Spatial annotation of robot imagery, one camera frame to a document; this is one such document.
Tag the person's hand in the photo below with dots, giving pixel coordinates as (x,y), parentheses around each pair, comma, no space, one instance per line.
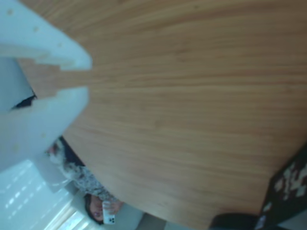
(116,206)

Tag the person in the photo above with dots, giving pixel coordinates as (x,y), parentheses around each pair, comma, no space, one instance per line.
(81,177)

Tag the white smartphone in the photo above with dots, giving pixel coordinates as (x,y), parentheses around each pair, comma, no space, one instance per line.
(109,219)

